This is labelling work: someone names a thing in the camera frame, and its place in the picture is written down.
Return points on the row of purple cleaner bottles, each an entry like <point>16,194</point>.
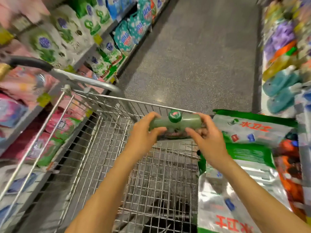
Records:
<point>282,38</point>

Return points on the cluster of teal cleaner bottles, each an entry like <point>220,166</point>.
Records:
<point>282,89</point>

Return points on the store shelving with refill pouches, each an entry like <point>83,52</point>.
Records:
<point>29,118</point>

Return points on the person's right hand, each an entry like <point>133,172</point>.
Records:
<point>211,145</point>

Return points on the row of teal blue pouches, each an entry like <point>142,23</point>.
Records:
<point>129,31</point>

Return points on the person's left hand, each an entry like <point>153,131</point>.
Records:
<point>143,138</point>

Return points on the green cleaner box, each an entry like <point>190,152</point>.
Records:
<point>177,124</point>

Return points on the large green white cleaner pouch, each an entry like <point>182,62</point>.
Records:
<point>248,186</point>
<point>257,129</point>

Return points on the person's right forearm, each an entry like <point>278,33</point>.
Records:
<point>262,201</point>

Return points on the stack of pink detergent pouches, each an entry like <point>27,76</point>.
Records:
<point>22,87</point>

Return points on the row of green white pouches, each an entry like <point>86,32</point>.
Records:
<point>68,34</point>

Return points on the stack of white blue pouches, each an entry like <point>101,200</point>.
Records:
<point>14,191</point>

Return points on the grey shopping cart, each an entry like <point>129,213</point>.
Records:
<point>97,167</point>

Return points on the person's left forearm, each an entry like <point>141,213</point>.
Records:
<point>107,201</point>

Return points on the cluster of orange trigger sprayers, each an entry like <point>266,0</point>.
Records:
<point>290,179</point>

